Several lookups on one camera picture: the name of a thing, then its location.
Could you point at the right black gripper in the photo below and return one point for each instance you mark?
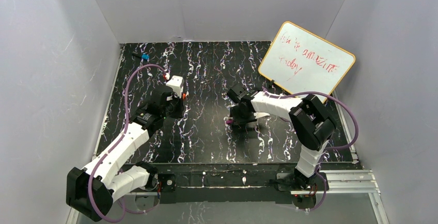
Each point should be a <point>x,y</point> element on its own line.
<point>241,116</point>

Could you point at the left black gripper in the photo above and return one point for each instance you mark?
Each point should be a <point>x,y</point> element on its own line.
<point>174,107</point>

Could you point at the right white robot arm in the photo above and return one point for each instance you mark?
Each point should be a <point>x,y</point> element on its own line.
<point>311,122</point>

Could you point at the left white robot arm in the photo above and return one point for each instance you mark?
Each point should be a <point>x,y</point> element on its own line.
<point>93,189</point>

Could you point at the blue capped black marker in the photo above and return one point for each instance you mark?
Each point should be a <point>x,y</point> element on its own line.
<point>140,55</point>

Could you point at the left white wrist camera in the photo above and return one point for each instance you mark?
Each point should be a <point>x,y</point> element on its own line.
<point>176,83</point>

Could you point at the whiteboard with orange frame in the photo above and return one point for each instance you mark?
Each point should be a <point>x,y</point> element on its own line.
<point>299,61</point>

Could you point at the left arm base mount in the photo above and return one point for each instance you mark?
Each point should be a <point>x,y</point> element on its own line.
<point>148,198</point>

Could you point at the aluminium frame rail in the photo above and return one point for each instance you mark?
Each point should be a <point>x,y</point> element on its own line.
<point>223,176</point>

